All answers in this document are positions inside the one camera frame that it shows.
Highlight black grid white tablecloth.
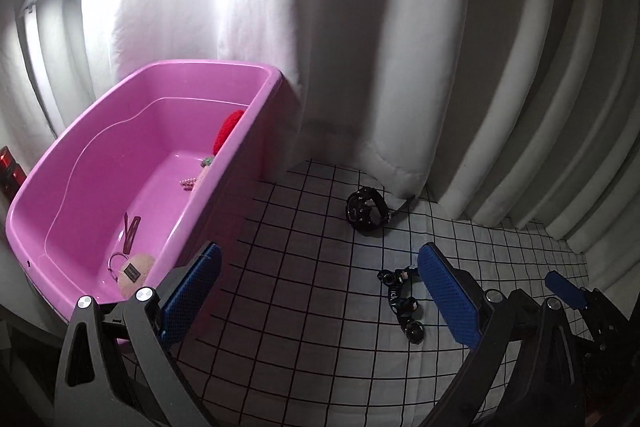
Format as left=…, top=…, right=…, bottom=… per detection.
left=171, top=160, right=588, bottom=426

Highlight beige fluffy round pouch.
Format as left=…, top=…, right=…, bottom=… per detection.
left=117, top=254, right=155, bottom=299

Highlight pearl hair claw clip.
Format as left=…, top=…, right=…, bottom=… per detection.
left=179, top=178, right=198, bottom=191

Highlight dark bobby hair pins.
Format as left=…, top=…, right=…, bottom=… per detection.
left=122, top=213, right=141, bottom=256

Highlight pink strawberry plush headband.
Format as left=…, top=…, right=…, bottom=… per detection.
left=192, top=109, right=244, bottom=188

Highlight red metal water bottle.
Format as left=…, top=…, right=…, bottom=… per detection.
left=0, top=146, right=26, bottom=202

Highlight black beaded hair clip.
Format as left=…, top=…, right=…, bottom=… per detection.
left=376, top=265, right=425, bottom=345

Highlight white curtain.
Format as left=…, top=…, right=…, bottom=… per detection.
left=1, top=0, right=639, bottom=299

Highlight pink plastic tub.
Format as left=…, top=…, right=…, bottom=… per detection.
left=6, top=60, right=297, bottom=320

